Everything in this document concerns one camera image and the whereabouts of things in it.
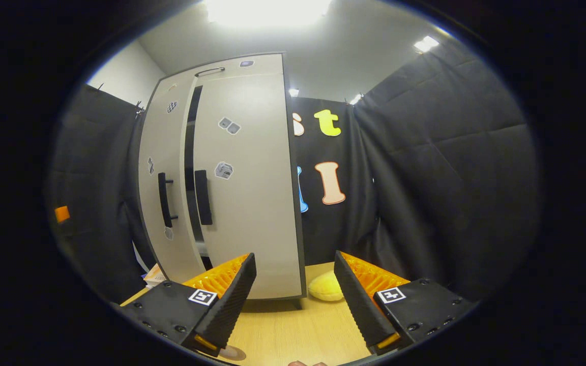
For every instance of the white cabinet door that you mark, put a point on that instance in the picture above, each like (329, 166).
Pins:
(171, 147)
(252, 193)

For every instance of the round brown coaster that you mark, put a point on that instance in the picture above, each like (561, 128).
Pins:
(234, 354)

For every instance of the white and grey cabinet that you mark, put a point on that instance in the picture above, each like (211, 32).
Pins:
(262, 65)

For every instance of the yellow plush toy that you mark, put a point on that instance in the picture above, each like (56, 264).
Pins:
(326, 287)

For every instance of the long ceiling light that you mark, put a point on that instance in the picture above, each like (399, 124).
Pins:
(426, 43)
(267, 10)

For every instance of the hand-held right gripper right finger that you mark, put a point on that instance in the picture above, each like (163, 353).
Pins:
(356, 305)

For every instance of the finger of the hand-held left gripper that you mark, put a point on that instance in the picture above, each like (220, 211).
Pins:
(62, 214)

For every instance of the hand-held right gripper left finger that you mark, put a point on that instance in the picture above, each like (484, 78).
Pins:
(232, 300)

